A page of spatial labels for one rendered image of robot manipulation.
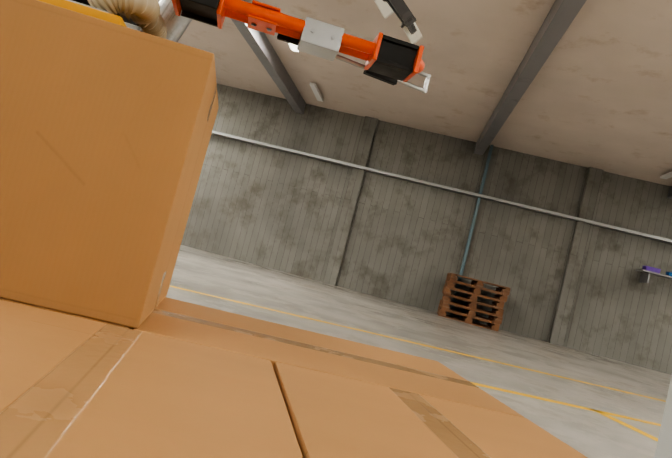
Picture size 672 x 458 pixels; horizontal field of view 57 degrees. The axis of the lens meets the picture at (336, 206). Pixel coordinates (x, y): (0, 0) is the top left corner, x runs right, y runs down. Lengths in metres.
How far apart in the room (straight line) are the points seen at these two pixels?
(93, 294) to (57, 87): 0.29
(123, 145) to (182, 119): 0.09
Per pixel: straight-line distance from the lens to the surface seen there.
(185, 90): 0.91
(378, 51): 1.11
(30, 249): 0.93
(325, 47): 1.11
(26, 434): 0.49
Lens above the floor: 0.71
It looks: 4 degrees up
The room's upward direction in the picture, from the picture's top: 14 degrees clockwise
